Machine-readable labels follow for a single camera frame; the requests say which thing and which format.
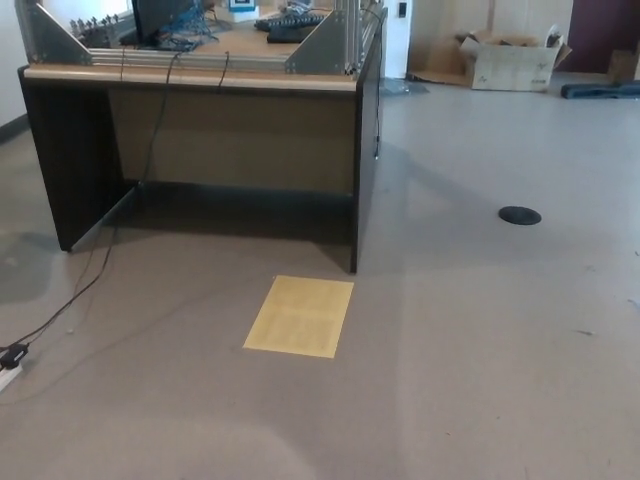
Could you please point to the yellow paper sheet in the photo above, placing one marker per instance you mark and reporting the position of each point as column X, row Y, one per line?
column 300, row 316

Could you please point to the dark wooden desk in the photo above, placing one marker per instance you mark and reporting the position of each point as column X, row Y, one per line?
column 230, row 132

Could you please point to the clear plastic bag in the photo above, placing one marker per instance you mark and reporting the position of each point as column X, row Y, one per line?
column 406, row 86

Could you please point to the black round floor cover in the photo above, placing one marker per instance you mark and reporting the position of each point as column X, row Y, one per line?
column 520, row 215

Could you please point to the flat black device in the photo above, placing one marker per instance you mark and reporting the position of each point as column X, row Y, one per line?
column 289, row 35

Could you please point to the flattened cardboard sheet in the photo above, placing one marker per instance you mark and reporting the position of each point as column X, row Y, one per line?
column 437, row 62

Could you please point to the black keyboard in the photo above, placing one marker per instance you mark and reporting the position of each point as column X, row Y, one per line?
column 289, row 21

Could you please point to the white and blue box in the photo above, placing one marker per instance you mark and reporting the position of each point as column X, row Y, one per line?
column 242, row 6

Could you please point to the open cardboard box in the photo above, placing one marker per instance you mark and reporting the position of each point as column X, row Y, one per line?
column 512, row 67

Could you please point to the black monitor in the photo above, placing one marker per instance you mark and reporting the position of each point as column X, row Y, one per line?
column 155, row 17

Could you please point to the black equipment with metal knobs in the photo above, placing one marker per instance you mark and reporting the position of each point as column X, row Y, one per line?
column 102, row 32

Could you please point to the white packing item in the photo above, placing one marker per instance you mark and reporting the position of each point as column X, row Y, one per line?
column 554, row 35

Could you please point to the dark blue foam piece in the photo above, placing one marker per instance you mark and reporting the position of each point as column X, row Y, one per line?
column 597, row 90

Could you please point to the black power plug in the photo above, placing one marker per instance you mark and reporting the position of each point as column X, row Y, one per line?
column 12, row 356

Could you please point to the white power strip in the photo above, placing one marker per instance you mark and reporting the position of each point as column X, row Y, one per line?
column 9, row 377

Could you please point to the maroon door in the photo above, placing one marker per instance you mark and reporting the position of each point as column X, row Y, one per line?
column 602, row 27

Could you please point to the black wall reader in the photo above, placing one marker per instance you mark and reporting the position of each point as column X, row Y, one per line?
column 403, row 7

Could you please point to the aluminium profile frame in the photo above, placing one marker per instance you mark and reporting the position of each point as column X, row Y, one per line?
column 60, row 45

